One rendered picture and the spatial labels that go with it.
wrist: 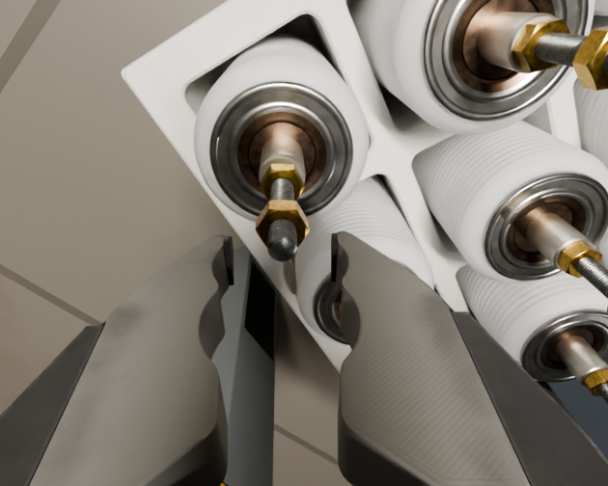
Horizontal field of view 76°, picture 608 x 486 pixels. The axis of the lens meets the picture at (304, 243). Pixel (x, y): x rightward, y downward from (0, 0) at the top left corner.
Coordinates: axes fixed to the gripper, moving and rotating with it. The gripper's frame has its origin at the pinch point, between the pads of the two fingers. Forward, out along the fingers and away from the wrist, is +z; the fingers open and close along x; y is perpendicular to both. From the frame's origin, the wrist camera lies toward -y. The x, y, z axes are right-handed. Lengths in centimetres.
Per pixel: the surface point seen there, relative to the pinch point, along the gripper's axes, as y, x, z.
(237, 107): -2.0, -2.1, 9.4
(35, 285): 27, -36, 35
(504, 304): 14.0, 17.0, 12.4
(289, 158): -0.3, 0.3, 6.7
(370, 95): -1.0, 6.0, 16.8
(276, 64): -3.9, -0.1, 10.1
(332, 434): 66, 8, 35
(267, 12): -5.9, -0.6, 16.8
